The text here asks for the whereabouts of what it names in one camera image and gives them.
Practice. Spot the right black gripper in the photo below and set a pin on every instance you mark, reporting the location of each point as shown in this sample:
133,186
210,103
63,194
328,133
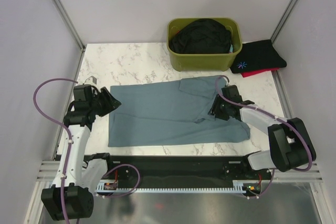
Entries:
214,108

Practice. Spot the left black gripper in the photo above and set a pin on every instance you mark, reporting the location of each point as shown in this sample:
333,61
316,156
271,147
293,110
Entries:
110,102

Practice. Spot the blue-grey t shirt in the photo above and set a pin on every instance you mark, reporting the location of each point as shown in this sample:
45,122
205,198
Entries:
170,113

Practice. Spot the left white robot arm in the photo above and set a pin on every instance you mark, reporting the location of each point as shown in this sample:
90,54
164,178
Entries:
71,193

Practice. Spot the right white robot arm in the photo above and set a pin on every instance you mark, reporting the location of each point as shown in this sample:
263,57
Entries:
290,146

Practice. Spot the folded red t shirt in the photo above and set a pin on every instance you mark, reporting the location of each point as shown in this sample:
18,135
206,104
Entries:
253,73

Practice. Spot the olive green plastic bin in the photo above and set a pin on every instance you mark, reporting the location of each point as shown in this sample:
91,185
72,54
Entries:
204,62

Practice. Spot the folded black t shirt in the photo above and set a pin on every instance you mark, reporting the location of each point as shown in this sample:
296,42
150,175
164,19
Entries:
257,55

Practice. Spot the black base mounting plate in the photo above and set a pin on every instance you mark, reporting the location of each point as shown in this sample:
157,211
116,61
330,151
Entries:
181,172

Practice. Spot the black clothes in bin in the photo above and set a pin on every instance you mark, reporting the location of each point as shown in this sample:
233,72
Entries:
203,36

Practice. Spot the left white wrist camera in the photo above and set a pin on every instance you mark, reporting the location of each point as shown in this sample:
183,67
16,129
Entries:
91,80

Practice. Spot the front aluminium rail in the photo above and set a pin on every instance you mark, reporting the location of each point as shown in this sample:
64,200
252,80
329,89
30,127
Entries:
48,169

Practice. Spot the white slotted cable duct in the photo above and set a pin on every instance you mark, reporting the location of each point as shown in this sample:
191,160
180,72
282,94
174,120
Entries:
106,188

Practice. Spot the left aluminium frame post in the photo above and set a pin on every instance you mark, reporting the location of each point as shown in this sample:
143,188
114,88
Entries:
69,24

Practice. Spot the aluminium frame post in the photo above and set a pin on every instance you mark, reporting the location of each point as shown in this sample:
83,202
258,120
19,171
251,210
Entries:
69,24
285,16

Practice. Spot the right aluminium frame post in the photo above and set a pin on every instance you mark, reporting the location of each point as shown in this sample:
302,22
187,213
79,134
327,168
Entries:
285,16

